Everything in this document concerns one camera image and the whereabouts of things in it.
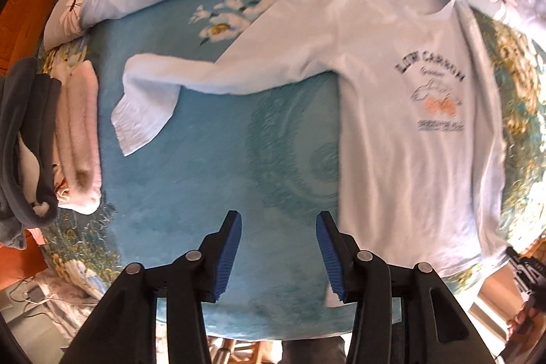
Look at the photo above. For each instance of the person's right hand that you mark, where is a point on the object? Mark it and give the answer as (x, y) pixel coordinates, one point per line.
(517, 319)

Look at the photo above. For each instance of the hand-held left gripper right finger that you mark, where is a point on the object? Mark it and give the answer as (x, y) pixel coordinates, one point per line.
(329, 253)

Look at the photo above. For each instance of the pink folded garment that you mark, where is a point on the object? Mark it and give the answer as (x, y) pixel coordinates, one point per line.
(79, 125)

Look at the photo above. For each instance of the dark grey folded garment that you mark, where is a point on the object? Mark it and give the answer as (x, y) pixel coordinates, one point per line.
(25, 112)

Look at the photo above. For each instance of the nightstand with floral cloth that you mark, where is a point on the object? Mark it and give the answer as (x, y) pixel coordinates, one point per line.
(51, 317)

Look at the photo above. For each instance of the light blue long-sleeve shirt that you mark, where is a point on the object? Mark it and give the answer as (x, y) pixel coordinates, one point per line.
(384, 91)

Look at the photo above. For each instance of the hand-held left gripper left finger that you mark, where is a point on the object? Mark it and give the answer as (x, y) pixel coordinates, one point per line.
(228, 249)

